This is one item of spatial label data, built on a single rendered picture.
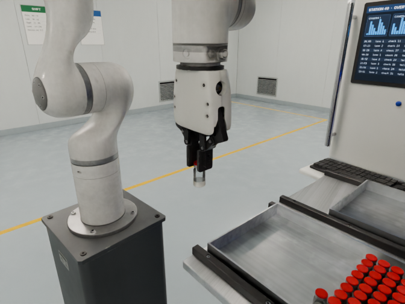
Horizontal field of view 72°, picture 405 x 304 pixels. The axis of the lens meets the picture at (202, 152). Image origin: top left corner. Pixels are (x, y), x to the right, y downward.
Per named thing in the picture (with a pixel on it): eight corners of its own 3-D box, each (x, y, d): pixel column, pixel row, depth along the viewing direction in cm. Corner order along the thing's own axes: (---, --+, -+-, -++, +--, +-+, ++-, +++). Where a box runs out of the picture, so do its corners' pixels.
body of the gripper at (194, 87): (241, 60, 42) (237, 131, 46) (197, 57, 49) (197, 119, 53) (204, 61, 37) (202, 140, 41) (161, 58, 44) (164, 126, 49)
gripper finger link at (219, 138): (237, 128, 42) (220, 149, 46) (211, 90, 44) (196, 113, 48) (232, 129, 41) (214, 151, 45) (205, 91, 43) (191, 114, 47)
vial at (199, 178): (207, 185, 51) (208, 163, 50) (198, 189, 50) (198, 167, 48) (199, 181, 53) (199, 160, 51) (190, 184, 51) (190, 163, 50)
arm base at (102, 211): (56, 217, 80) (43, 157, 74) (116, 193, 93) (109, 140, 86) (86, 248, 68) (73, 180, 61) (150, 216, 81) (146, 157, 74)
